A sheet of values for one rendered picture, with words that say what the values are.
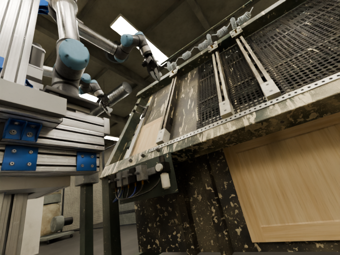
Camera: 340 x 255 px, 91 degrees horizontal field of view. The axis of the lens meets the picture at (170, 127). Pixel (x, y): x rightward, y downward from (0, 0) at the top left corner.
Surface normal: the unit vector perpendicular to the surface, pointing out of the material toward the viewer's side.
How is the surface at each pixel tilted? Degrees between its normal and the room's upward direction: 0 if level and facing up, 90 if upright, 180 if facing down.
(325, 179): 90
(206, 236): 90
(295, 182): 90
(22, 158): 90
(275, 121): 150
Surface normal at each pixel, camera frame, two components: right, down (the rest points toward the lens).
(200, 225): -0.57, -0.22
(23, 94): 0.79, -0.36
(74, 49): 0.66, -0.28
